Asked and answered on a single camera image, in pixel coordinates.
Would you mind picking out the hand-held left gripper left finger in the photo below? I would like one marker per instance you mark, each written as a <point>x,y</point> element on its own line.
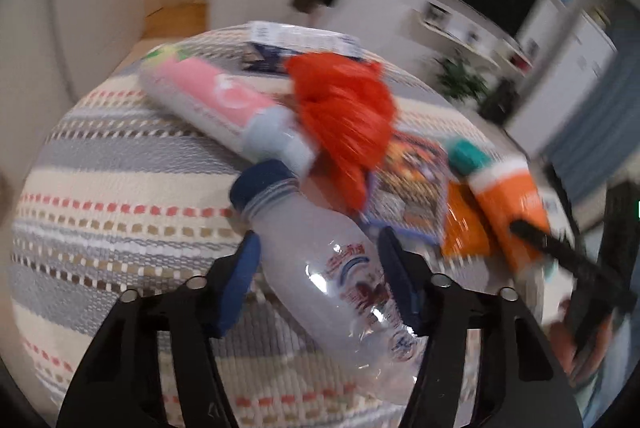
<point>240,279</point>

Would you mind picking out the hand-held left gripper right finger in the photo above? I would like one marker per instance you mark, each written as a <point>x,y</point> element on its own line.
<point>397,279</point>

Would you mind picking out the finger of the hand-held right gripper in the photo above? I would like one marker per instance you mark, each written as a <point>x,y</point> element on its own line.
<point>565,255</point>
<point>562,203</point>

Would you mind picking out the orange bottle teal cap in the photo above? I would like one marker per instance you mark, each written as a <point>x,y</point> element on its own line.
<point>505,193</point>

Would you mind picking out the clear plastic bottle blue cap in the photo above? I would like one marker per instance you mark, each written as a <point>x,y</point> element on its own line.
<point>310,253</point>

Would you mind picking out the red plastic bag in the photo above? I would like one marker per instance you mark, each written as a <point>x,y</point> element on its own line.
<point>345,118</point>

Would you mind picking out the blue and white milk carton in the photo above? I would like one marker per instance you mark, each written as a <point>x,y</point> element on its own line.
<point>280,42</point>

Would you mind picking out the person's right forearm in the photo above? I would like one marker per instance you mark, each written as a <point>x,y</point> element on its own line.
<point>585,358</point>

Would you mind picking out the orange snack packet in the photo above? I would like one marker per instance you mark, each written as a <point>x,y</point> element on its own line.
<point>462,228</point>

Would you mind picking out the colourful snack packet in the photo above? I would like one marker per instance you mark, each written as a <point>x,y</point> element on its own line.
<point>410,183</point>

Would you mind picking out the blue curtain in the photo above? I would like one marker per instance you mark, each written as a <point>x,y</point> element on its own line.
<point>605,108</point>

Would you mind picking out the white refrigerator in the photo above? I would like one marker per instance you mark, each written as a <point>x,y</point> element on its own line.
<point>565,73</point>

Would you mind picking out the green potted plant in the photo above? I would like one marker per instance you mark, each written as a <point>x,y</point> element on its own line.
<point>460,78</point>

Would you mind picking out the striped woven blanket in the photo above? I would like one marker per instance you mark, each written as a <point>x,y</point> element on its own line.
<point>100,188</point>

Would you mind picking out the pink bottle light blue cap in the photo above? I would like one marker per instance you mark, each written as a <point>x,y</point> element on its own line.
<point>210,94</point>

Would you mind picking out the low white wall shelf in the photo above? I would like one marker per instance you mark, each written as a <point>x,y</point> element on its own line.
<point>465,36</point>

